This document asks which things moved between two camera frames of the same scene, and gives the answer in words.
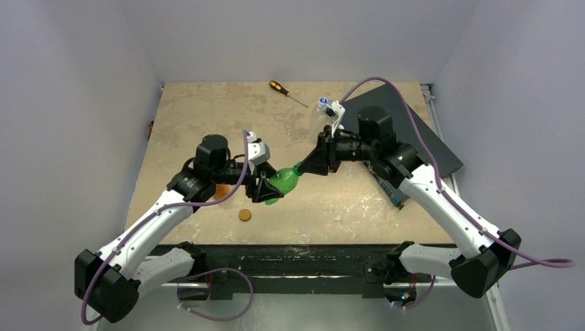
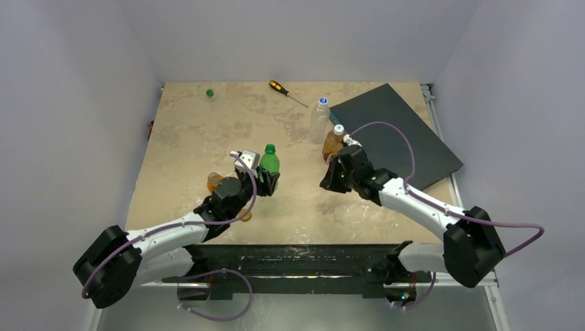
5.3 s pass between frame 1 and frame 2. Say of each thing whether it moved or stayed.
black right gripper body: moved
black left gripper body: stayed
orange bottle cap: stayed
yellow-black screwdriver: stayed
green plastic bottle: moved
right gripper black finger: moved
